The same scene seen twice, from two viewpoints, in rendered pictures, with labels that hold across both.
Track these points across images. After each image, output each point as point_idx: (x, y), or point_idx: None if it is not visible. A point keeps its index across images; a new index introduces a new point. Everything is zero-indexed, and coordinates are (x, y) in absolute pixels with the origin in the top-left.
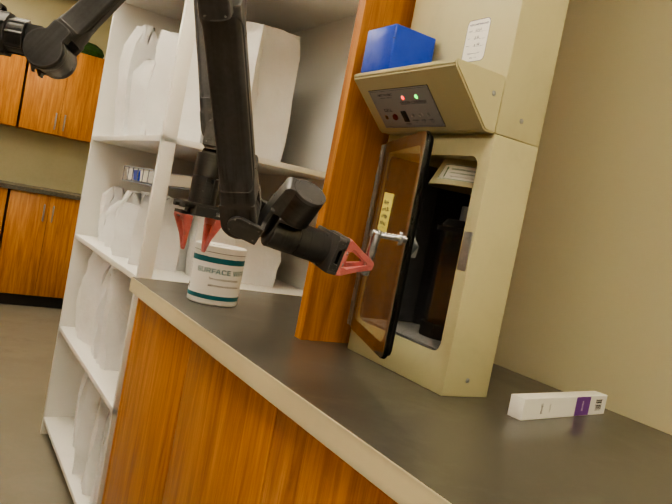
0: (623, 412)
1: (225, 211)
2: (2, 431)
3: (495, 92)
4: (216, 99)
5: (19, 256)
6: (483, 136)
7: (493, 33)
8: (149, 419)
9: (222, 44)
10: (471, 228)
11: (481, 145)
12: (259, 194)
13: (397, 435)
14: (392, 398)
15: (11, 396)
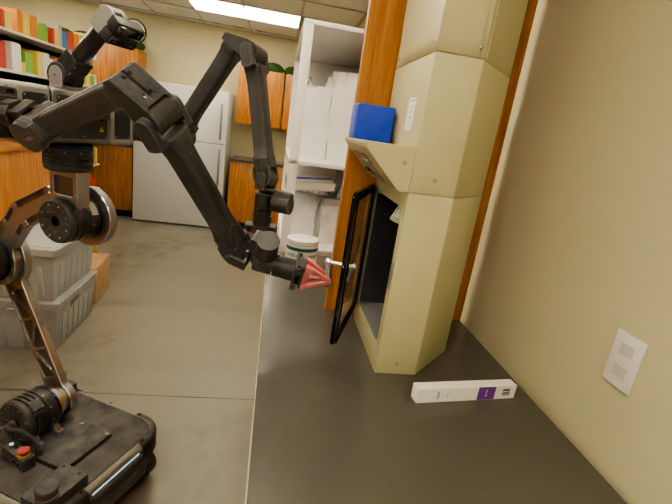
0: (539, 396)
1: (221, 251)
2: (248, 314)
3: (405, 162)
4: (188, 191)
5: None
6: (404, 193)
7: (416, 110)
8: None
9: (175, 161)
10: (394, 261)
11: (403, 199)
12: (246, 238)
13: (286, 414)
14: (328, 374)
15: (260, 292)
